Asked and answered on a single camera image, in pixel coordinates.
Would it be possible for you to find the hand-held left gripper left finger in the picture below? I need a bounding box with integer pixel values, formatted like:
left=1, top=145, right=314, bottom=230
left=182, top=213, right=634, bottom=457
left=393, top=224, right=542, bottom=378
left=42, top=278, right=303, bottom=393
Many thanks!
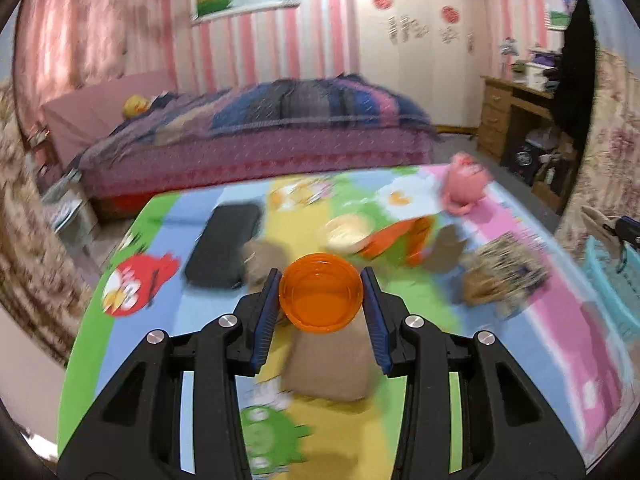
left=57, top=267, right=281, bottom=480

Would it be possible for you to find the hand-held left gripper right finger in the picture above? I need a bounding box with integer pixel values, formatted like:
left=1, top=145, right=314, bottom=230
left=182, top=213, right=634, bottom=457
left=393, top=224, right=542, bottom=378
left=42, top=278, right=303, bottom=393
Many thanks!
left=361, top=266, right=586, bottom=480

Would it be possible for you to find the orange plastic cup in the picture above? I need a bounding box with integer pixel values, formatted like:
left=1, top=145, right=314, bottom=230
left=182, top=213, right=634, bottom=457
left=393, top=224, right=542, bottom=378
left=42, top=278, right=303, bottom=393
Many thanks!
left=279, top=253, right=365, bottom=335

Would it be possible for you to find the cream plastic lid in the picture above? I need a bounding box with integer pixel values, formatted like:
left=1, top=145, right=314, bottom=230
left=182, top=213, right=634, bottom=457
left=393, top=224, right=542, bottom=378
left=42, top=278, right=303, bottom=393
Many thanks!
left=318, top=213, right=374, bottom=255

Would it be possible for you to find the brown crumpled paper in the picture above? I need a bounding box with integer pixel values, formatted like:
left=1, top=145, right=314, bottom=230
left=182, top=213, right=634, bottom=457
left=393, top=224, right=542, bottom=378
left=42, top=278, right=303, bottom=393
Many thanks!
left=434, top=225, right=469, bottom=274
left=242, top=239, right=292, bottom=287

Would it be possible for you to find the brown phone case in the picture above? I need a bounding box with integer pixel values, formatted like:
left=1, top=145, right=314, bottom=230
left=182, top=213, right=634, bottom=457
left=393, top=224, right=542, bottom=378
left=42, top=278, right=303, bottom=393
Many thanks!
left=281, top=310, right=379, bottom=404

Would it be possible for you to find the orange snack bag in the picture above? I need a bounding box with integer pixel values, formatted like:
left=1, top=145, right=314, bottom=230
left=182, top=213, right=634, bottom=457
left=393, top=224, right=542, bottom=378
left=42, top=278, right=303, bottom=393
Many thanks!
left=360, top=215, right=435, bottom=267

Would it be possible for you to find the black zip case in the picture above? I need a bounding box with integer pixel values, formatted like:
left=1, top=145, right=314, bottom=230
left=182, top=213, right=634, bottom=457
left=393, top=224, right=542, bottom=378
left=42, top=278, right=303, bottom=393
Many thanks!
left=184, top=203, right=263, bottom=290

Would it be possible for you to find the cartoon printed tablecloth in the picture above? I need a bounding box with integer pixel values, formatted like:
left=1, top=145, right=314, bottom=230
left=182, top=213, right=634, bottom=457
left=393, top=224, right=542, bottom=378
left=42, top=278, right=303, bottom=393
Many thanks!
left=57, top=164, right=637, bottom=480

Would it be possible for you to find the patterned snack wrapper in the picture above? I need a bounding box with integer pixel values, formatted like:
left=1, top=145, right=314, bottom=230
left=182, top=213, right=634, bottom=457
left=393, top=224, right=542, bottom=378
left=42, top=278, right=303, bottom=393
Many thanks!
left=461, top=232, right=552, bottom=319

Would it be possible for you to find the pink mug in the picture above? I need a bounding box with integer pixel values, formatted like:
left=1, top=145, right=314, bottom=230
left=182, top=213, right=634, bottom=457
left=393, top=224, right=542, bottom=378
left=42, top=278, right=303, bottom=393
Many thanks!
left=440, top=153, right=490, bottom=217

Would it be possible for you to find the purple bed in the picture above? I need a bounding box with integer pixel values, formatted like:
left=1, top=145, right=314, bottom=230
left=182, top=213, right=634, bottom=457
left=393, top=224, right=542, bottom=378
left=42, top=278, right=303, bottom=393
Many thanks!
left=40, top=70, right=439, bottom=224

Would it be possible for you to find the plaid patchwork blanket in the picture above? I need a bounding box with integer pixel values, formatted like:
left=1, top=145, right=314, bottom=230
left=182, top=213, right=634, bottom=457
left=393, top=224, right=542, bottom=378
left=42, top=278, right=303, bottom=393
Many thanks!
left=80, top=73, right=437, bottom=173

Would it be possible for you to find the white bedside table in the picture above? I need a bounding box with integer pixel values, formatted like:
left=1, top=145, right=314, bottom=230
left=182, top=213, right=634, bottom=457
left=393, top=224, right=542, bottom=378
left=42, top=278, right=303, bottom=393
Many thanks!
left=42, top=179, right=102, bottom=262

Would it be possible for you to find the wooden desk with drawers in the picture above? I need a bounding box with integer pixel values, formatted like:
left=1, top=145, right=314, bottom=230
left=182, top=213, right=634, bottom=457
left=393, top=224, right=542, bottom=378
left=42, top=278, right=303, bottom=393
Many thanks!
left=476, top=75, right=582, bottom=212

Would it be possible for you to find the teal plastic basket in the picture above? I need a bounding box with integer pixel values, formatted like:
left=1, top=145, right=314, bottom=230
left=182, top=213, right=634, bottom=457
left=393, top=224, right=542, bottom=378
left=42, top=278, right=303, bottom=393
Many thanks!
left=582, top=235, right=640, bottom=342

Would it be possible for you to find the yellow plush toy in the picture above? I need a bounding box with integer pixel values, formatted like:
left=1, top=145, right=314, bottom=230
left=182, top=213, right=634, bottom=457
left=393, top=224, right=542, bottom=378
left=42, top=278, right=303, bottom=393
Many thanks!
left=123, top=94, right=150, bottom=120

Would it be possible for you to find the cream wardrobe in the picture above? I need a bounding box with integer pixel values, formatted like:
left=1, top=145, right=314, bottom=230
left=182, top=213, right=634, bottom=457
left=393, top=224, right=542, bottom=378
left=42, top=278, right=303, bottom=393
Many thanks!
left=357, top=0, right=489, bottom=137

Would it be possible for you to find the desk lamp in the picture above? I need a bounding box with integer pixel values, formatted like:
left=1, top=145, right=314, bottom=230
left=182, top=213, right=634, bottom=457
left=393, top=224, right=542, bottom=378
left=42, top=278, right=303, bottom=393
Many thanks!
left=499, top=37, right=522, bottom=79

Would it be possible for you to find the black hanging cloth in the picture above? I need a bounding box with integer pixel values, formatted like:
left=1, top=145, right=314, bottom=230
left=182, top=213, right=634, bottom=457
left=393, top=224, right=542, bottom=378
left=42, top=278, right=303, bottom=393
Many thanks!
left=552, top=0, right=599, bottom=152

